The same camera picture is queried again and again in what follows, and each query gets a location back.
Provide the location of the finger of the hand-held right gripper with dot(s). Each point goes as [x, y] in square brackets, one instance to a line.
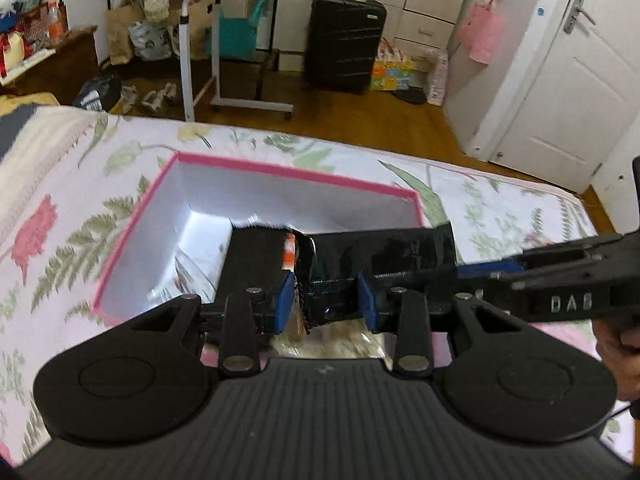
[487, 270]
[500, 295]

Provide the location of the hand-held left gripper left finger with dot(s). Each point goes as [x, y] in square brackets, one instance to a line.
[286, 305]

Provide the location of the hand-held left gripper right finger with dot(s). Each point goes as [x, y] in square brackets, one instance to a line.
[366, 305]

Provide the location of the clear snack packet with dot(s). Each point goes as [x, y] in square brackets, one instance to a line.
[291, 254]

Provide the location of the pink cardboard box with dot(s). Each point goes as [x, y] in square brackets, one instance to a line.
[300, 195]

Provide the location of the person's right hand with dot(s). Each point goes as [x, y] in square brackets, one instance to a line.
[617, 360]

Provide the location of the white patterned packet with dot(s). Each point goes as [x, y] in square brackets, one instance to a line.
[436, 77]

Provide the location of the white door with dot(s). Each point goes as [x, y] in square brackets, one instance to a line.
[575, 85]

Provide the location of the colourful cartoon box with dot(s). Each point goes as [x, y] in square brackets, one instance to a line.
[392, 72]

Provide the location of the pink paper bag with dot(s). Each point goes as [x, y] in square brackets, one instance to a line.
[480, 32]

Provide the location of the floral bedsheet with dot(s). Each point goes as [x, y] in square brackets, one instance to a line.
[75, 185]

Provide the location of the white sneaker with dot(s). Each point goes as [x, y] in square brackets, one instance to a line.
[129, 99]
[159, 96]

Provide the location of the black suitcase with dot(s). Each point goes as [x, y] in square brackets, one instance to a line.
[345, 45]

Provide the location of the teal bag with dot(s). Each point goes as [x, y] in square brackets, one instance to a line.
[237, 35]

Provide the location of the white wardrobe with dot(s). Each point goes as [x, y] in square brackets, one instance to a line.
[430, 0]

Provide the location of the black plastic bag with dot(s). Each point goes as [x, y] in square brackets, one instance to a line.
[97, 92]

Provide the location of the grey yellow quilt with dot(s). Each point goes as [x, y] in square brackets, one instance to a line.
[45, 130]

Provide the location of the white plastic bag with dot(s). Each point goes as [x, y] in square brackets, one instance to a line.
[150, 40]

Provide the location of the brown paper bag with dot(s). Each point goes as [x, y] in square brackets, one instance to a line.
[120, 35]

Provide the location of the wooden nightstand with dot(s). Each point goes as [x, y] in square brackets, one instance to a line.
[60, 65]

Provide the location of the red and white bag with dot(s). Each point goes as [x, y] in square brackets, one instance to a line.
[11, 52]

